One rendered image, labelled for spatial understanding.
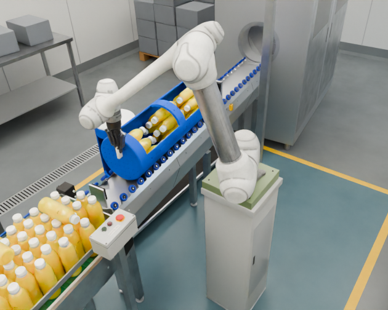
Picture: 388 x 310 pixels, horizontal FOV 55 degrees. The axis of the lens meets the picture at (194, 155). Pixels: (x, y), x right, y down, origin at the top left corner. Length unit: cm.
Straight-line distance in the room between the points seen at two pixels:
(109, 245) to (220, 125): 69
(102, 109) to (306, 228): 209
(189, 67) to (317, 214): 229
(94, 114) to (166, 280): 155
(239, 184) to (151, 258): 151
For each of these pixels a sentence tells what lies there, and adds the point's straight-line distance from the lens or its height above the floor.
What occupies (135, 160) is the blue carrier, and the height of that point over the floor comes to 112.
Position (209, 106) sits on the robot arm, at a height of 160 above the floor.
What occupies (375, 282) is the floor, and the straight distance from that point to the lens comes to 305.
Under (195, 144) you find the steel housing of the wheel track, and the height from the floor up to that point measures 87.
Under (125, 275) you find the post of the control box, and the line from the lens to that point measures 195.
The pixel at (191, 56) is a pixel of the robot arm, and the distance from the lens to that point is 133.
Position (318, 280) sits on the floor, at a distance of 293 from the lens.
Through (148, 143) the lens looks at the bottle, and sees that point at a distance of 211.
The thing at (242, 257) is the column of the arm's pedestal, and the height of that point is 61.
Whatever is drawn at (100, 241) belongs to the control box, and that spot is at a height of 110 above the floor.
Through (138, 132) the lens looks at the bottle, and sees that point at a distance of 212.
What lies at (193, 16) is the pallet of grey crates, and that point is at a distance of 534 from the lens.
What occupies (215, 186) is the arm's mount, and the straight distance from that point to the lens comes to 192.
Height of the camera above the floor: 231
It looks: 36 degrees down
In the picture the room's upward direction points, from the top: 2 degrees counter-clockwise
